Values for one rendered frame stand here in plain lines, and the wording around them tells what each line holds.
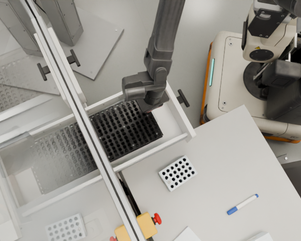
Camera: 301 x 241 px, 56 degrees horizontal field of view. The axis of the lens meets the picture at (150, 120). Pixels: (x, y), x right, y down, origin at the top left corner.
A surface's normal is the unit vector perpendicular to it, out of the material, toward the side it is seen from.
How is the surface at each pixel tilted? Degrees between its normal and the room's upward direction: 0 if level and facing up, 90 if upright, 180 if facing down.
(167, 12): 58
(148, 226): 0
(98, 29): 3
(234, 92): 0
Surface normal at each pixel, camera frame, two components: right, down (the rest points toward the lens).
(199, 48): 0.04, -0.25
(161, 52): 0.22, 0.67
